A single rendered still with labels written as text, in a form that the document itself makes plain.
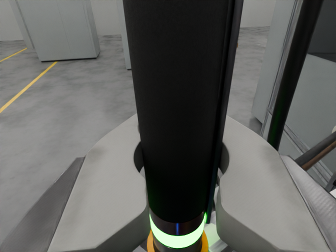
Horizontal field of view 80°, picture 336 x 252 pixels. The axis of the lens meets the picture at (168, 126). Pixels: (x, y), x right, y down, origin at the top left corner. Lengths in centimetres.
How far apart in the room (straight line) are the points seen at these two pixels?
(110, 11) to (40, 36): 540
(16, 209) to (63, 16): 593
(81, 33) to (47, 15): 98
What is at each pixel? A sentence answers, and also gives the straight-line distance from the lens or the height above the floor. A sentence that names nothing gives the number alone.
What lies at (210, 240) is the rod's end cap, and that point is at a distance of 20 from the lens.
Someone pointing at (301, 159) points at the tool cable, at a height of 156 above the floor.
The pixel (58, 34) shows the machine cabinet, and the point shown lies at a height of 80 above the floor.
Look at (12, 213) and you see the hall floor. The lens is 260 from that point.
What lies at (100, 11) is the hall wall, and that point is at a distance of 1241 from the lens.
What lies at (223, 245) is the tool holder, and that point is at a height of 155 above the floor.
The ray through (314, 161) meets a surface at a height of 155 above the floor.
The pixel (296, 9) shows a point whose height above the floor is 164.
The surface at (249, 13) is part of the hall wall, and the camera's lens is 1396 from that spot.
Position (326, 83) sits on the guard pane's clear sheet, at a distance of 123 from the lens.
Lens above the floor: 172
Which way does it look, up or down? 33 degrees down
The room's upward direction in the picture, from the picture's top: 2 degrees counter-clockwise
